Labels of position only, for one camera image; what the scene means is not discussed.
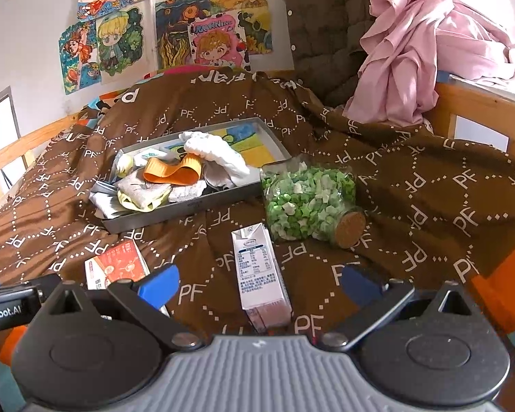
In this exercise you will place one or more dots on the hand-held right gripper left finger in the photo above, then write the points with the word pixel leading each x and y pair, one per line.
pixel 158 287

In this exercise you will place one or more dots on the white patterned sock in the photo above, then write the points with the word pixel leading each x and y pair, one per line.
pixel 154 154

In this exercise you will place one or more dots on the wooden bed frame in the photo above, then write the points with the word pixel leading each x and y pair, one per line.
pixel 476 103

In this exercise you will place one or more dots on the beige sock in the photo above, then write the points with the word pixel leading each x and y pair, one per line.
pixel 143 189

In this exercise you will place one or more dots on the white textured pad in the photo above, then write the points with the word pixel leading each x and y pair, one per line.
pixel 186 191

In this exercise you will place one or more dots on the dark puffer jacket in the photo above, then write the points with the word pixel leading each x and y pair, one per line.
pixel 326 30

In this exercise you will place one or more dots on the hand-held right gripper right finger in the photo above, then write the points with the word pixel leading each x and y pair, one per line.
pixel 360 285

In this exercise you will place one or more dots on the pink cloth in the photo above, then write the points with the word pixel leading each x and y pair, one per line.
pixel 399 51

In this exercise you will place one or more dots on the white milk carton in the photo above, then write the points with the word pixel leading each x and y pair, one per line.
pixel 257 274

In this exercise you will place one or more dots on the orange fabric band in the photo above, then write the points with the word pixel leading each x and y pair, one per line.
pixel 171 176

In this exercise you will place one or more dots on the pale yellow sock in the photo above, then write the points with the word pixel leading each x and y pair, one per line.
pixel 131 202

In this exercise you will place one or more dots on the grey tray with cartoon drawing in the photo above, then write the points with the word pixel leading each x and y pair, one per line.
pixel 189 210

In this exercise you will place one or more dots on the pale blue face mask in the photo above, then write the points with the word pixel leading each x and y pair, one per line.
pixel 107 204

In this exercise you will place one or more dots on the red and white carton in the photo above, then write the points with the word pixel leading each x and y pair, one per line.
pixel 116 266

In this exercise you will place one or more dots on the brown printed blanket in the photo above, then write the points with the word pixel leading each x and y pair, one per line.
pixel 390 171

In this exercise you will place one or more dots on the cartoon wall posters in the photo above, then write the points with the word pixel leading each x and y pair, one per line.
pixel 120 38

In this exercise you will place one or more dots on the glass jar of green stars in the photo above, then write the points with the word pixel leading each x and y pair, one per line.
pixel 304 201

